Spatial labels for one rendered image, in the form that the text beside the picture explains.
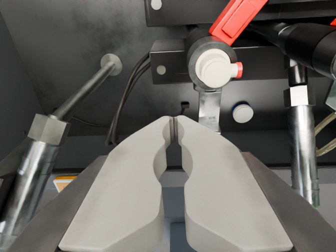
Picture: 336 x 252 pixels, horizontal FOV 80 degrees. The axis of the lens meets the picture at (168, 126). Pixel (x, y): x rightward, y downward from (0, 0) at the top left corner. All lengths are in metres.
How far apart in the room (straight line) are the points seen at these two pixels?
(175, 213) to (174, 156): 0.37
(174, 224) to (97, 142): 0.41
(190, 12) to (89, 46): 0.23
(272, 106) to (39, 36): 0.46
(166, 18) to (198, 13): 0.03
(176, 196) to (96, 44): 0.57
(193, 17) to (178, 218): 0.63
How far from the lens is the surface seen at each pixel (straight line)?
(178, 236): 0.73
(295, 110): 0.19
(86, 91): 0.27
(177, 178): 0.37
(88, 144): 0.47
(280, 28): 0.23
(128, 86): 0.23
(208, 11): 0.23
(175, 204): 0.76
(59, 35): 0.43
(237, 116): 0.43
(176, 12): 0.23
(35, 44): 0.46
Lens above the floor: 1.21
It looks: 58 degrees down
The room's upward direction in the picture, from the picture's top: 177 degrees counter-clockwise
